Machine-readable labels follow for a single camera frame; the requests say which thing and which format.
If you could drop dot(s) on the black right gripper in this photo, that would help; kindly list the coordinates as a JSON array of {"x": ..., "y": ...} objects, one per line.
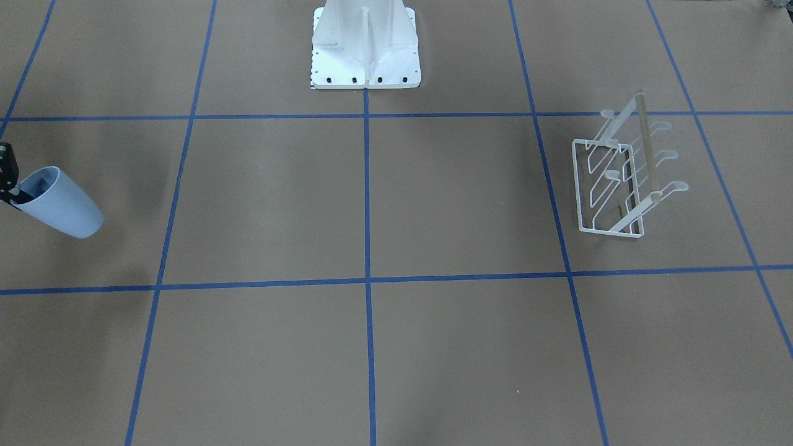
[{"x": 5, "y": 166}]

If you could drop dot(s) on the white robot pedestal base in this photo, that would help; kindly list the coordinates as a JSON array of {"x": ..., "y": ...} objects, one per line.
[{"x": 364, "y": 45}]

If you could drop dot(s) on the light blue plastic cup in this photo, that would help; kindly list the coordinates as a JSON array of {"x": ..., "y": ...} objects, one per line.
[{"x": 58, "y": 202}]

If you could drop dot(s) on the white wire cup holder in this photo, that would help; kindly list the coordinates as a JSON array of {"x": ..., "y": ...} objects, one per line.
[{"x": 617, "y": 174}]

